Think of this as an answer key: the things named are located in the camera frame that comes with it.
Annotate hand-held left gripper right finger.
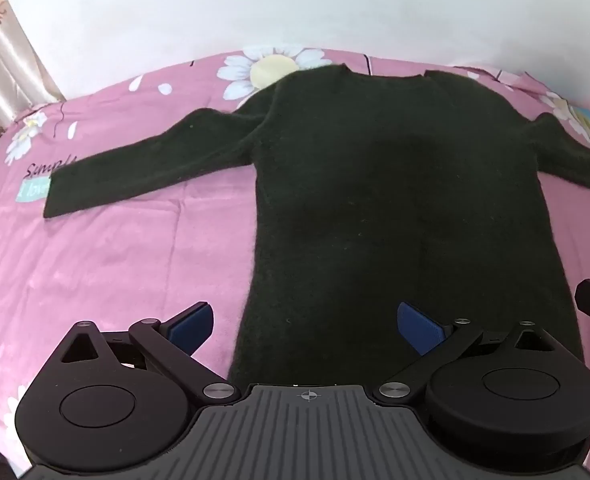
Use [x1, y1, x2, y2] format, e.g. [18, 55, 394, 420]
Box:
[377, 301, 559, 404]

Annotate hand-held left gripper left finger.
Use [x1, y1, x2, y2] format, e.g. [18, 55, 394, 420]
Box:
[57, 301, 241, 405]

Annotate dark green knit sweater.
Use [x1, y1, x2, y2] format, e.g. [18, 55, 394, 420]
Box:
[43, 63, 590, 390]

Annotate pink floral bed sheet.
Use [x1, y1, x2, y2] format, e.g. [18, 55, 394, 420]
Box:
[0, 46, 590, 476]

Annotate beige patterned curtain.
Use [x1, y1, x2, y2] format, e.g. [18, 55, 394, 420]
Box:
[0, 0, 66, 147]

